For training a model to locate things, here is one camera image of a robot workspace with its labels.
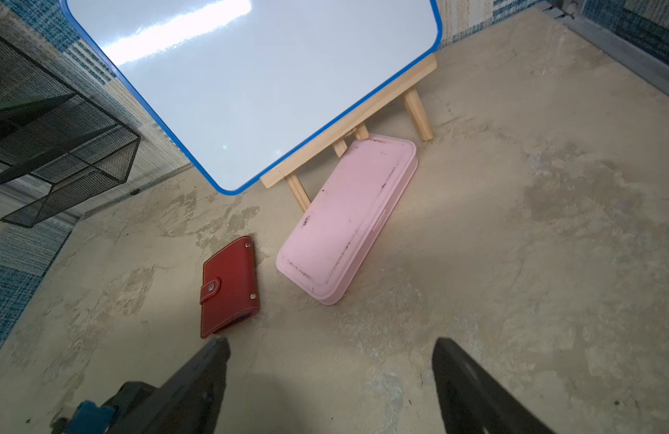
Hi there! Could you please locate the pink plastic case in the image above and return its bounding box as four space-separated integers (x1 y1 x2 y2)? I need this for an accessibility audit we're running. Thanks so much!
276 135 419 306

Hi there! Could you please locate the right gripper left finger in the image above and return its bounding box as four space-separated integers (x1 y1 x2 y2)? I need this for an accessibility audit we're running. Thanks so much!
107 337 231 433

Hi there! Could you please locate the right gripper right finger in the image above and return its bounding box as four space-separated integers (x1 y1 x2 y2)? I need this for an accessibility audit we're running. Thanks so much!
432 337 552 433

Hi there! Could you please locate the red leather wallet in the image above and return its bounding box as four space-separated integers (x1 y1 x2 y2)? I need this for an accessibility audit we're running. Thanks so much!
200 236 260 339

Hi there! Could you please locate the blue framed whiteboard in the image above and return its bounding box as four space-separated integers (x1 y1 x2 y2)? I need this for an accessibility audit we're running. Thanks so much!
60 1 443 195

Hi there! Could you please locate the teal storage tray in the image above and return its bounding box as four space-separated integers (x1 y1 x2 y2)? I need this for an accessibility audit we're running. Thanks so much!
51 401 116 434

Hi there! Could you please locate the black wire shelf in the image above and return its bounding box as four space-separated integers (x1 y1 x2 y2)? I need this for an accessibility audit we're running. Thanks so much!
0 35 141 228

